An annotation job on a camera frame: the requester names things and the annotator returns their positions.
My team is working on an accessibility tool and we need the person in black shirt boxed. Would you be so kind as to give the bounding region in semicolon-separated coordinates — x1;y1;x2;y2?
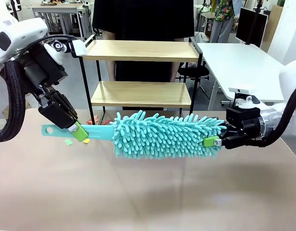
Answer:
92;0;196;111

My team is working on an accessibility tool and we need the large white table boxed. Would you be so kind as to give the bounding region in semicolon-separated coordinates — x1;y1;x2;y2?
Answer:
196;42;287;111

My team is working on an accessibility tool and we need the person's right forearm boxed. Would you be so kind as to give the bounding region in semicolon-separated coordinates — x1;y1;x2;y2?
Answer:
99;30;117;82

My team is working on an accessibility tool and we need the brown board panel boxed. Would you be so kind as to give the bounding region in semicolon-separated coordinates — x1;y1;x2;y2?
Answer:
262;5;283;43

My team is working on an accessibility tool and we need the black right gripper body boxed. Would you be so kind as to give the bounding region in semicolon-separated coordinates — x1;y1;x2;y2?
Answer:
226;105;262;141

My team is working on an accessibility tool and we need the black computer monitor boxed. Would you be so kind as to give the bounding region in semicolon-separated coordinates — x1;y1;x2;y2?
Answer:
235;7;269;48

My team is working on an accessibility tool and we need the person in floral shirt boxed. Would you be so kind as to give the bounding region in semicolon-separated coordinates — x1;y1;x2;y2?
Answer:
209;0;238;43

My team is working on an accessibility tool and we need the person's left forearm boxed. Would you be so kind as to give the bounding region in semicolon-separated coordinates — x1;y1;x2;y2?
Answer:
171;38;185;82

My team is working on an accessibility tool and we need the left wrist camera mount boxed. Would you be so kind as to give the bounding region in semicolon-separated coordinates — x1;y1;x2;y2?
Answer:
43;39;88;65

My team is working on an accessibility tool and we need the two-tier wooden black-frame shelf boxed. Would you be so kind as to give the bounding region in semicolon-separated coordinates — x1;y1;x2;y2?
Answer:
79;35;204;126

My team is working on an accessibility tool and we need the black stool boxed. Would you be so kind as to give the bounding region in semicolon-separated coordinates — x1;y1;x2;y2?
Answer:
178;65;210;82

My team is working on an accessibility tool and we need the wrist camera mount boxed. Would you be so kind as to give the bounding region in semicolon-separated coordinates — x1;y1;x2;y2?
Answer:
228;87;260;109
43;39;88;65

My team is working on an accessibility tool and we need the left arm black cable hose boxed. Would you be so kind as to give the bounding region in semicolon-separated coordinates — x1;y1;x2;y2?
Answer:
0;60;26;143

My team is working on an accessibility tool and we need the grey background desk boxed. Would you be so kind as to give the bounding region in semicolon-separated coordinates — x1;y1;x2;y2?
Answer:
31;2;91;40

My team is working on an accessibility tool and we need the teal chenille duster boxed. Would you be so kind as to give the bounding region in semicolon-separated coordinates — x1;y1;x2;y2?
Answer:
41;110;227;160

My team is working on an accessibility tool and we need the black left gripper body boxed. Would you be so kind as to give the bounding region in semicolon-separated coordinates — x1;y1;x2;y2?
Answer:
19;44;68;93

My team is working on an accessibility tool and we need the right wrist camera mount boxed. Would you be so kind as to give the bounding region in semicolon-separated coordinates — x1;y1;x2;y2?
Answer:
228;87;260;109

